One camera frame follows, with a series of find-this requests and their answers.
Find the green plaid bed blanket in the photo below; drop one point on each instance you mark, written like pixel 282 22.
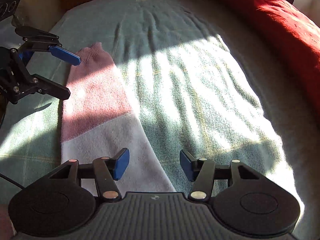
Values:
pixel 197 79

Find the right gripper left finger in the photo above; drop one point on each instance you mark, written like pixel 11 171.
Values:
pixel 107 170

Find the pink and white sweater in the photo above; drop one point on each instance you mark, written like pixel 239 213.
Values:
pixel 97 121

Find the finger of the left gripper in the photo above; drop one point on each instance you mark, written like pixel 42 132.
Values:
pixel 36 40
pixel 38 84

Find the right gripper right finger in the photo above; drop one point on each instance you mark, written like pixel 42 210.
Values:
pixel 199 171

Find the red duvet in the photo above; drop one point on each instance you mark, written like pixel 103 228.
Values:
pixel 293 35

